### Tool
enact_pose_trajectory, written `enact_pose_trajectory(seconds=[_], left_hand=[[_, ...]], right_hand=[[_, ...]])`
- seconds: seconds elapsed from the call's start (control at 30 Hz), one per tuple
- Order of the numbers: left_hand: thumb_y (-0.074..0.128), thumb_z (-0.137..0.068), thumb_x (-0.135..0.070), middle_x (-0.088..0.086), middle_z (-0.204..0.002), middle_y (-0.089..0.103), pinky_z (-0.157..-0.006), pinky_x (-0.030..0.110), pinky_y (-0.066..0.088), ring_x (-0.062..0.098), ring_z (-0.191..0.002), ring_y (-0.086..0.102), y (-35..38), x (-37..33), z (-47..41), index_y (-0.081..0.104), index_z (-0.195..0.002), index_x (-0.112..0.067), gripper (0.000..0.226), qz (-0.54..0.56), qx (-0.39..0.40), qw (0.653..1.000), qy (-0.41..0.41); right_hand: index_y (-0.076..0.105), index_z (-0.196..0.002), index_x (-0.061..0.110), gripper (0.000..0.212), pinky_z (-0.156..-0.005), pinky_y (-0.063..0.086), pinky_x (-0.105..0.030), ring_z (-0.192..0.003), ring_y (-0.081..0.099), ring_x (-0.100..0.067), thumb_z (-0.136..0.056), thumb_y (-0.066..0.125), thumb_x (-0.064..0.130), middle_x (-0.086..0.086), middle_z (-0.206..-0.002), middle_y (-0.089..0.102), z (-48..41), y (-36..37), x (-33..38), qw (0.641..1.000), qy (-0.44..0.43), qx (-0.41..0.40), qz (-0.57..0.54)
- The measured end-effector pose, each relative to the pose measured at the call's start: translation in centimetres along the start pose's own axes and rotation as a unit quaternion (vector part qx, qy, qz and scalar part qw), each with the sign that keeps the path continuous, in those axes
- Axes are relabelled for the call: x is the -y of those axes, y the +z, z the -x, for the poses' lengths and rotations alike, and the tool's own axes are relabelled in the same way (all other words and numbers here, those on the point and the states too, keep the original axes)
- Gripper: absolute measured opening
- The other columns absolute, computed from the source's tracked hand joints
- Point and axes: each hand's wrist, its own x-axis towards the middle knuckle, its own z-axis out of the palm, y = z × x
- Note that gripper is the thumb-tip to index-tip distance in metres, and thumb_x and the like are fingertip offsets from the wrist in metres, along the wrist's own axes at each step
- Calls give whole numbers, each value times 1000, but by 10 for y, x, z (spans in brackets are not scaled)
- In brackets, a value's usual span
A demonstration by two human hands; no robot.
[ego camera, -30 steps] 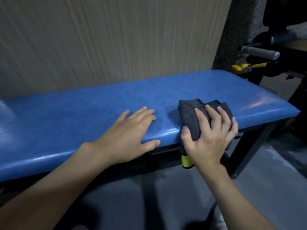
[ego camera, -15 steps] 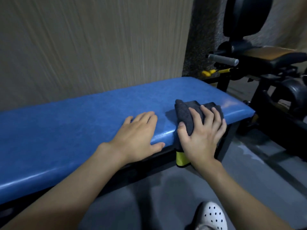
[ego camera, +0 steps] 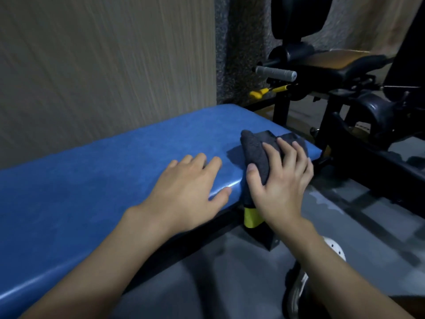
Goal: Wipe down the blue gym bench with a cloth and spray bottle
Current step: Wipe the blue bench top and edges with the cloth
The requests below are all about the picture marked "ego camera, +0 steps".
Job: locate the black exercise machine frame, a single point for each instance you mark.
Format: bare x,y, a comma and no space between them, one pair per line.
375,162

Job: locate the person's right hand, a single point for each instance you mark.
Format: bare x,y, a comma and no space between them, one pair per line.
282,192

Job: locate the person's right forearm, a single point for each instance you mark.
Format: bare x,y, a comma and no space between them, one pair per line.
332,279

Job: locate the person's left forearm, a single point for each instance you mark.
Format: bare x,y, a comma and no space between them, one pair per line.
99,272

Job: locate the white clog shoe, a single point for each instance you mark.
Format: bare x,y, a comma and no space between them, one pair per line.
336,248

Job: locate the black machine side shroud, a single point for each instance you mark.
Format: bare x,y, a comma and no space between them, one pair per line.
408,56

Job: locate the blue padded bench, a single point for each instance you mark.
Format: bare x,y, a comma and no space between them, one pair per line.
99,182

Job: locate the person's left hand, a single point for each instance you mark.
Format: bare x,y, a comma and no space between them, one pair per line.
182,196

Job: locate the grey and yellow cleaning cloth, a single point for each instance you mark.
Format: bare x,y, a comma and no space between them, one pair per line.
255,152

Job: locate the black machine seat pad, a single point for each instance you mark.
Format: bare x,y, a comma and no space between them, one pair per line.
335,59

